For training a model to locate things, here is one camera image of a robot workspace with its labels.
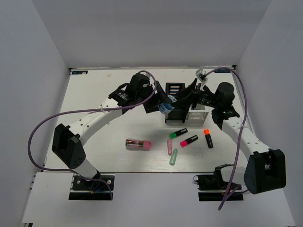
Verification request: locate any orange cap black highlighter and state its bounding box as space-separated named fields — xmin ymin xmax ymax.
xmin=204 ymin=129 xmax=214 ymax=148

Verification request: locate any right blue table label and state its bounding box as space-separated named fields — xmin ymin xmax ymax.
xmin=214 ymin=69 xmax=230 ymax=73

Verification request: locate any purple cable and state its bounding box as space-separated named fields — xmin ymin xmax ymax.
xmin=27 ymin=70 xmax=158 ymax=172
xmin=203 ymin=67 xmax=247 ymax=211

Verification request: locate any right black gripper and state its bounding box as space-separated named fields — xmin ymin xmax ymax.
xmin=171 ymin=78 xmax=220 ymax=113

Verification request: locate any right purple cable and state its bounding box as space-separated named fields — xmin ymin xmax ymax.
xmin=203 ymin=67 xmax=247 ymax=211

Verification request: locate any pink-capped crayon tube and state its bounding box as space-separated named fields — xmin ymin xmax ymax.
xmin=125 ymin=139 xmax=152 ymax=151

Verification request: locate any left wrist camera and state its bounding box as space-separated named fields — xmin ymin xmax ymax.
xmin=142 ymin=72 xmax=154 ymax=81

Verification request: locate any left blue table label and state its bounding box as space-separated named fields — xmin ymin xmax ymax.
xmin=71 ymin=70 xmax=88 ymax=75

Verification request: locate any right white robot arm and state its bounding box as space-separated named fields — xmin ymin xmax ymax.
xmin=173 ymin=81 xmax=286 ymax=194

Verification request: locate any pink cap black highlighter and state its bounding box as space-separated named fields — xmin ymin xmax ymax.
xmin=179 ymin=135 xmax=198 ymax=148

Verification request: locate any white metal organizer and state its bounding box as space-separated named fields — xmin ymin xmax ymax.
xmin=185 ymin=104 xmax=209 ymax=125

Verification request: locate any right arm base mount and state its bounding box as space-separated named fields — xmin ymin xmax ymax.
xmin=193 ymin=174 xmax=244 ymax=202

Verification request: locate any blue table label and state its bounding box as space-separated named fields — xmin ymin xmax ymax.
xmin=214 ymin=69 xmax=230 ymax=73
xmin=71 ymin=70 xmax=88 ymax=75

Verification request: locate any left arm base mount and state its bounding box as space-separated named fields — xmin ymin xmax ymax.
xmin=69 ymin=175 xmax=115 ymax=201

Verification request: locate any green translucent eraser pen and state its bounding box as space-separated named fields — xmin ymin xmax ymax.
xmin=169 ymin=148 xmax=178 ymax=166

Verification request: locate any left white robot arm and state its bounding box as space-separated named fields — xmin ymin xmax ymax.
xmin=52 ymin=79 xmax=175 ymax=189

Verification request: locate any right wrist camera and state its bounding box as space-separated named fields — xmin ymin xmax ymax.
xmin=196 ymin=68 xmax=207 ymax=83

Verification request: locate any green cap black highlighter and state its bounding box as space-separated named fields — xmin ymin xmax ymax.
xmin=169 ymin=128 xmax=188 ymax=139

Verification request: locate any pink translucent eraser pen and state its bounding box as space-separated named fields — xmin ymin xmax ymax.
xmin=167 ymin=139 xmax=173 ymax=156

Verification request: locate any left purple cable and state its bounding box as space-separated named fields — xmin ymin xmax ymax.
xmin=27 ymin=70 xmax=158 ymax=172

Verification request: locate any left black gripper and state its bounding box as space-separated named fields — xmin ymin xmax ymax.
xmin=136 ymin=80 xmax=172 ymax=113

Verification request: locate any black metal organizer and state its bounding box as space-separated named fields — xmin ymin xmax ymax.
xmin=165 ymin=82 xmax=189 ymax=123

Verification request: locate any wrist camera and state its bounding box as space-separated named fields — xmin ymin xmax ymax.
xmin=142 ymin=72 xmax=154 ymax=81
xmin=196 ymin=68 xmax=207 ymax=83

